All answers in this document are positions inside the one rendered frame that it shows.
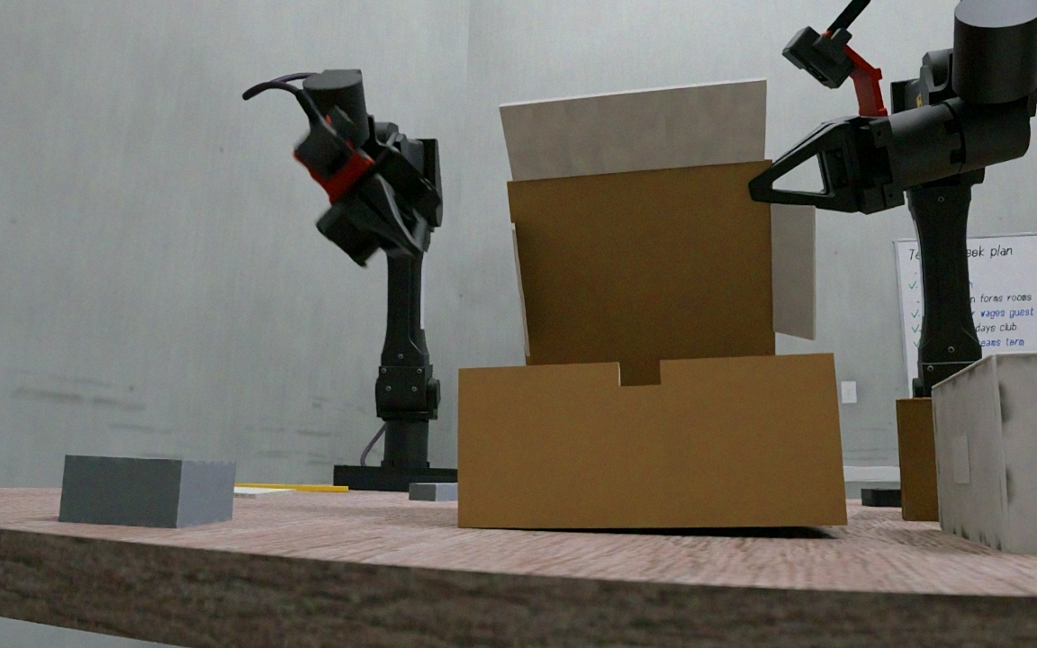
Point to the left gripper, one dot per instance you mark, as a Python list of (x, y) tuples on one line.
[(916, 140)]

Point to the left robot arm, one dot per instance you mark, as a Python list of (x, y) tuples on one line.
[(994, 73)]

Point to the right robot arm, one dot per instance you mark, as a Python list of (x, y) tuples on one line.
[(405, 380)]

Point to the white box with tan tape band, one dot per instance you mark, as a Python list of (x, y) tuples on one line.
[(985, 438)]

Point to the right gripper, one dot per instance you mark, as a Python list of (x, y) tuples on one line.
[(350, 203)]

